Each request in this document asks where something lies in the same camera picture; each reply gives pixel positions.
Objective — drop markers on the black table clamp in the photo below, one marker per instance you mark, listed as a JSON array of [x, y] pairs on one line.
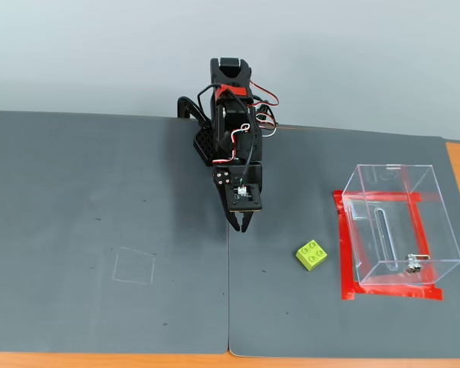
[[191, 105]]

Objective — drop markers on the red tape on arm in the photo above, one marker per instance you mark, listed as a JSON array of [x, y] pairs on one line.
[[234, 91]]

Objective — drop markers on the red floor tape strip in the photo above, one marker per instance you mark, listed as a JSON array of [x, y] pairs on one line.
[[368, 195], [421, 237], [347, 253], [398, 293]]

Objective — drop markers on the green lego block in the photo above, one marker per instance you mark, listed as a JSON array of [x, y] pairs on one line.
[[310, 256]]

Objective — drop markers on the small metal box latch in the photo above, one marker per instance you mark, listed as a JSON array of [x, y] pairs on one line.
[[412, 265]]

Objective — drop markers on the transparent acrylic box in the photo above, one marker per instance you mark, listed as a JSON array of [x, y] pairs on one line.
[[402, 230]]

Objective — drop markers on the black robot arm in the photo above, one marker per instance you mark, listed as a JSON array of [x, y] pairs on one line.
[[224, 132]]

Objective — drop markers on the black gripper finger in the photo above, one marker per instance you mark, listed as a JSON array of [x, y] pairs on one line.
[[221, 184], [246, 222]]

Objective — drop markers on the black wrist camera board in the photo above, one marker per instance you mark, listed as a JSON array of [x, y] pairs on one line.
[[249, 201]]

